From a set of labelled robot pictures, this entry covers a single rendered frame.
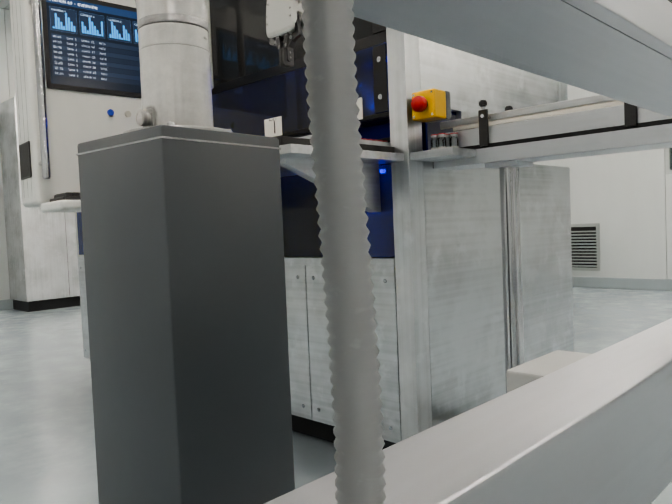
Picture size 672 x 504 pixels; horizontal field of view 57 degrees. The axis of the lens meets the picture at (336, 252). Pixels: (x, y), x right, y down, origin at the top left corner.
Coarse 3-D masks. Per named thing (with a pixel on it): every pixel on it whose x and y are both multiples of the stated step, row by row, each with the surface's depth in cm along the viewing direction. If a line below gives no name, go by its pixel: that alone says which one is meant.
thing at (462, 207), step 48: (432, 192) 169; (480, 192) 187; (528, 192) 209; (432, 240) 169; (480, 240) 187; (528, 240) 209; (288, 288) 198; (384, 288) 170; (432, 288) 169; (480, 288) 187; (528, 288) 209; (288, 336) 199; (384, 336) 171; (432, 336) 169; (480, 336) 187; (528, 336) 209; (384, 384) 172; (432, 384) 169; (480, 384) 187; (384, 432) 173
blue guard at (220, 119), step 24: (288, 72) 191; (360, 72) 171; (216, 96) 218; (240, 96) 209; (264, 96) 200; (288, 96) 192; (360, 96) 172; (216, 120) 219; (240, 120) 210; (288, 120) 193
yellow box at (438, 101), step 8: (424, 96) 156; (432, 96) 154; (440, 96) 156; (448, 96) 159; (432, 104) 155; (440, 104) 156; (448, 104) 159; (416, 112) 158; (424, 112) 156; (432, 112) 155; (440, 112) 156; (448, 112) 159; (416, 120) 159; (424, 120) 159; (432, 120) 160; (440, 120) 160
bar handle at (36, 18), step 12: (36, 0) 188; (36, 12) 188; (36, 24) 188; (36, 36) 188; (36, 48) 188; (36, 60) 188; (36, 72) 188; (36, 84) 189; (48, 144) 190; (48, 156) 190; (48, 168) 190
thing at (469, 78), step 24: (360, 48) 171; (432, 48) 169; (264, 72) 199; (432, 72) 169; (456, 72) 178; (480, 72) 187; (504, 72) 198; (528, 72) 209; (456, 96) 178; (480, 96) 187; (504, 96) 198; (528, 96) 209; (552, 96) 223; (360, 120) 172
